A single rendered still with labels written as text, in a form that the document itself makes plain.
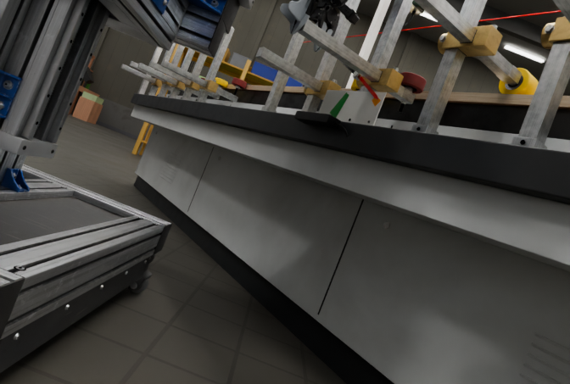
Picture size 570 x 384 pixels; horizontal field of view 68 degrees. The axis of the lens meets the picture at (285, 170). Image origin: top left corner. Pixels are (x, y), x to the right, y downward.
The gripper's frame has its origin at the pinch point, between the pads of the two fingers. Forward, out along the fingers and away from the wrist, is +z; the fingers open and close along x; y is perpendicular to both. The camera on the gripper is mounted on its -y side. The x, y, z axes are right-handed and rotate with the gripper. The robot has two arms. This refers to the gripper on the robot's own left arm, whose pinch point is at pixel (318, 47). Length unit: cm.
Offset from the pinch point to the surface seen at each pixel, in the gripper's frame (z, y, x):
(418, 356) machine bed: 72, -59, -8
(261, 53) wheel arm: 11.7, 4.8, 18.0
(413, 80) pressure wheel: 3.4, -32.1, -5.8
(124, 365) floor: 92, -18, 44
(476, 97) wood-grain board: 3, -49, -11
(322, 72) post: 5.4, -0.2, -6.7
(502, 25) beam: -554, 256, -1013
